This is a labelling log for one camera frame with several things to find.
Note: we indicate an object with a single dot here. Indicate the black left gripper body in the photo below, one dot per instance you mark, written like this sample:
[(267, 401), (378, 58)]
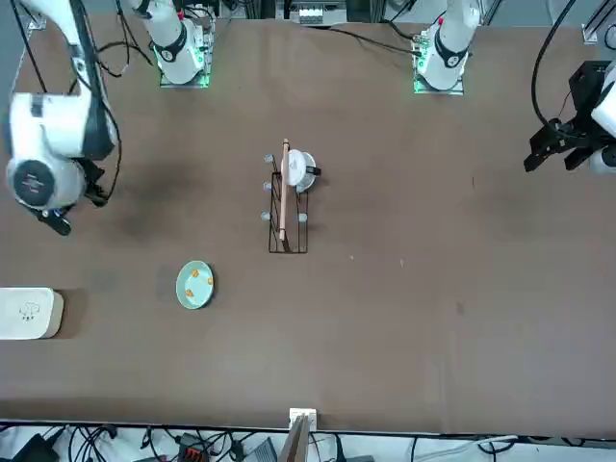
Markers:
[(584, 96)]

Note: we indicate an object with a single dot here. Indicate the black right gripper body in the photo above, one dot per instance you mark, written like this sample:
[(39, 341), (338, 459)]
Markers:
[(94, 185)]

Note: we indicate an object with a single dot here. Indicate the small orange popcorn cluster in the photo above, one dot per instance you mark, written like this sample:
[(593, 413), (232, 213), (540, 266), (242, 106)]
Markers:
[(196, 273)]

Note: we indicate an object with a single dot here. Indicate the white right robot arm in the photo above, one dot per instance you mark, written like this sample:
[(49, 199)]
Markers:
[(48, 125)]

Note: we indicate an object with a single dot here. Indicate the green bowl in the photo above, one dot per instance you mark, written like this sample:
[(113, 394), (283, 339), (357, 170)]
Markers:
[(199, 300)]

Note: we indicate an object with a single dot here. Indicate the cream rectangular tray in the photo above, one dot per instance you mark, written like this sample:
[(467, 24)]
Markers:
[(24, 313)]

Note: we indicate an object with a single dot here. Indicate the white cup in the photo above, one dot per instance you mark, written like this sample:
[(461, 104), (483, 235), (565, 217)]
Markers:
[(303, 168)]

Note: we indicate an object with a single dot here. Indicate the small white power strip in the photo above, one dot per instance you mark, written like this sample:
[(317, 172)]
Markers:
[(310, 14)]

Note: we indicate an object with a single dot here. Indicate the red and black connector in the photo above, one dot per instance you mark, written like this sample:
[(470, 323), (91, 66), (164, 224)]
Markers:
[(192, 450)]

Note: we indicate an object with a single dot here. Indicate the grey power adapter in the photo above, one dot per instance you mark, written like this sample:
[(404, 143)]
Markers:
[(264, 451)]

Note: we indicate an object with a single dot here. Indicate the aluminium corner bracket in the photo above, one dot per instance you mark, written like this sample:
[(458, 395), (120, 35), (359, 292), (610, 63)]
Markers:
[(37, 23), (592, 33)]

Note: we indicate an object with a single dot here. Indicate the aluminium camera post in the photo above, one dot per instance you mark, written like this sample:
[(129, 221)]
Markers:
[(298, 433)]

